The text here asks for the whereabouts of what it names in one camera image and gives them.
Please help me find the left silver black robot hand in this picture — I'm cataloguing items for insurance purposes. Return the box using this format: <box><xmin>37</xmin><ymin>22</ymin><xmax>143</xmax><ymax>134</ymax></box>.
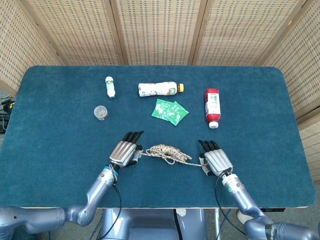
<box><xmin>109</xmin><ymin>130</ymin><xmax>145</xmax><ymax>169</ymax></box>

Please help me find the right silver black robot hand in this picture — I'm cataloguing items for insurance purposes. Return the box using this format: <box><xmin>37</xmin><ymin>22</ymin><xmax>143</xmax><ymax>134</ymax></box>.
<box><xmin>197</xmin><ymin>139</ymin><xmax>234</xmax><ymax>178</ymax></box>

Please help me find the beige speckled rope bundle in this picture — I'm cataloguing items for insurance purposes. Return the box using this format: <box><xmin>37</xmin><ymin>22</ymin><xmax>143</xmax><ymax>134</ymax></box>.
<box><xmin>138</xmin><ymin>143</ymin><xmax>205</xmax><ymax>168</ymax></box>

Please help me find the green tea sachet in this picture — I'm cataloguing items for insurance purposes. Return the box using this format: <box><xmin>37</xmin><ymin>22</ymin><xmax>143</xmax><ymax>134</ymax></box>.
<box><xmin>166</xmin><ymin>100</ymin><xmax>190</xmax><ymax>127</ymax></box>
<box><xmin>151</xmin><ymin>98</ymin><xmax>176</xmax><ymax>122</ymax></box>

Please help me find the red bottle white cap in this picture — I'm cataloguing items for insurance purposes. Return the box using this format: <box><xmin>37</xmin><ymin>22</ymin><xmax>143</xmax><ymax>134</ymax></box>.
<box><xmin>204</xmin><ymin>88</ymin><xmax>222</xmax><ymax>129</ymax></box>

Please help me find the blue felt table cloth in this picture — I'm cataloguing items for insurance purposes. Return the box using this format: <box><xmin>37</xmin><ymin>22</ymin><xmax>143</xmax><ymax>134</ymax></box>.
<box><xmin>0</xmin><ymin>65</ymin><xmax>316</xmax><ymax>210</ymax></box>

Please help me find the metal table leg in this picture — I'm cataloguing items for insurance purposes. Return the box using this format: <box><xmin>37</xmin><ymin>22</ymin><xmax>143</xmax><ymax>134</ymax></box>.
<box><xmin>213</xmin><ymin>208</ymin><xmax>222</xmax><ymax>240</ymax></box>

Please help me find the small white bottle green label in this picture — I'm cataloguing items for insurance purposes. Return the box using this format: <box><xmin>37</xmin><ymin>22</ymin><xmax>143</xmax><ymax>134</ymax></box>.
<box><xmin>104</xmin><ymin>76</ymin><xmax>117</xmax><ymax>100</ymax></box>

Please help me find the white drink bottle yellow cap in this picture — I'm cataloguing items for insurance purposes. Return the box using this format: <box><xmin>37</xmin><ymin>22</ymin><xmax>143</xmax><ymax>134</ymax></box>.
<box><xmin>137</xmin><ymin>81</ymin><xmax>185</xmax><ymax>98</ymax></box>

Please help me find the blue-grey robot torso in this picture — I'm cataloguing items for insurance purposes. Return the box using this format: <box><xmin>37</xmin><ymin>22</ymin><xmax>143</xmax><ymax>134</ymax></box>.
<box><xmin>101</xmin><ymin>208</ymin><xmax>208</xmax><ymax>240</ymax></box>

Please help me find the woven bamboo screen panel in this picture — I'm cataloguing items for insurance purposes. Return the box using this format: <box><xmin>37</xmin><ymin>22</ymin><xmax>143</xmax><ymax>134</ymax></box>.
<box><xmin>109</xmin><ymin>0</ymin><xmax>210</xmax><ymax>66</ymax></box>
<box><xmin>297</xmin><ymin>107</ymin><xmax>320</xmax><ymax>186</ymax></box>
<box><xmin>0</xmin><ymin>0</ymin><xmax>65</xmax><ymax>98</ymax></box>
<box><xmin>257</xmin><ymin>0</ymin><xmax>320</xmax><ymax>121</ymax></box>
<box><xmin>19</xmin><ymin>0</ymin><xmax>128</xmax><ymax>66</ymax></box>
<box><xmin>192</xmin><ymin>0</ymin><xmax>311</xmax><ymax>67</ymax></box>

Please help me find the black clamp device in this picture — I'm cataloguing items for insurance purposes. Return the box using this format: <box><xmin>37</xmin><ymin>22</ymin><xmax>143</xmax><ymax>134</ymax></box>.
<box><xmin>0</xmin><ymin>98</ymin><xmax>16</xmax><ymax>113</ymax></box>

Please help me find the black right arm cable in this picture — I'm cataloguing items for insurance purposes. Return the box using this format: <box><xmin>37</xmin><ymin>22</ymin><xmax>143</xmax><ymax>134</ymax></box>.
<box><xmin>214</xmin><ymin>173</ymin><xmax>247</xmax><ymax>237</ymax></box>

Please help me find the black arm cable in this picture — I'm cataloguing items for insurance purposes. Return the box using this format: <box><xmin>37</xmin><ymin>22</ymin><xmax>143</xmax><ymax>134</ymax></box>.
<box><xmin>98</xmin><ymin>183</ymin><xmax>123</xmax><ymax>240</ymax></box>
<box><xmin>214</xmin><ymin>173</ymin><xmax>247</xmax><ymax>237</ymax></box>

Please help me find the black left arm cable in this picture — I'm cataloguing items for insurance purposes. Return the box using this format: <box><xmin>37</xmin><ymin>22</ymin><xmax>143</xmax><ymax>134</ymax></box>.
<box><xmin>98</xmin><ymin>183</ymin><xmax>123</xmax><ymax>240</ymax></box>

